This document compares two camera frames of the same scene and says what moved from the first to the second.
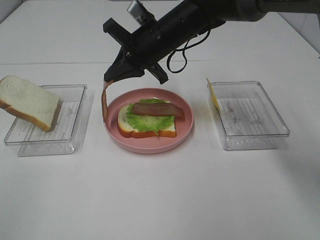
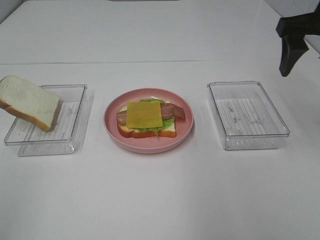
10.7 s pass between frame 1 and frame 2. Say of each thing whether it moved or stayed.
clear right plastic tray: stayed
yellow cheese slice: moved
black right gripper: moved
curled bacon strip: moved
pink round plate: stayed
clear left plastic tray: stayed
